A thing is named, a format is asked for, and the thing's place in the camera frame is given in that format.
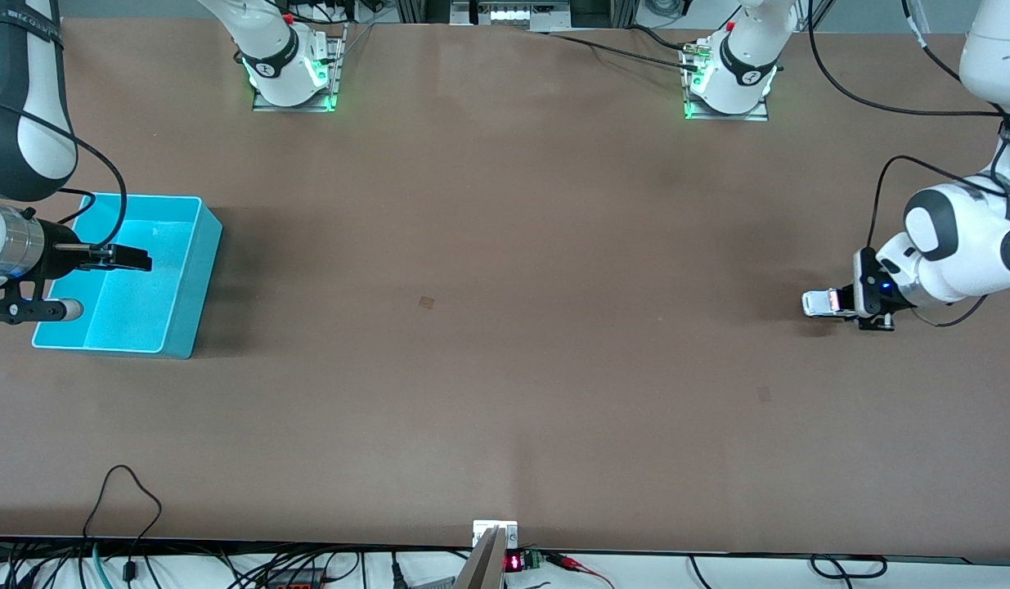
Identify red clip leads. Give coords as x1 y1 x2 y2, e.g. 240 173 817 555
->
542 551 617 589

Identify black coiled cable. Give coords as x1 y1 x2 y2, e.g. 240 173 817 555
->
809 554 890 582

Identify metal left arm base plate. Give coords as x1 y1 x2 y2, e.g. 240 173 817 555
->
682 45 770 123

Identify black cable to arm base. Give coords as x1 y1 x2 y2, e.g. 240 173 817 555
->
544 25 706 74

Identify thin looped black cable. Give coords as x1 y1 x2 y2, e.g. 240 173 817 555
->
81 464 164 583

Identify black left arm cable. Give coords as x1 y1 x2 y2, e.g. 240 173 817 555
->
807 0 1010 328

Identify aluminium frame rack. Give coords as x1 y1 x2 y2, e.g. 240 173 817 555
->
394 0 640 34

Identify white jeep toy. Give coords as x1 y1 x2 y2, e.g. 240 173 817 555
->
801 288 859 319

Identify grey camera mount bar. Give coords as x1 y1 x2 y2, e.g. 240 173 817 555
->
453 525 507 589

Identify teal plastic bin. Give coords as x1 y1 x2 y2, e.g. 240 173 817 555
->
32 193 224 360

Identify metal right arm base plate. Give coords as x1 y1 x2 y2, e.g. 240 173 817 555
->
251 23 343 114

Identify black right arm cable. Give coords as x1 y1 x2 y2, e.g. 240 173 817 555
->
0 97 129 248

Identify white mounting plate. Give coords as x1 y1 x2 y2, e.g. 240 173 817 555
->
472 519 520 550

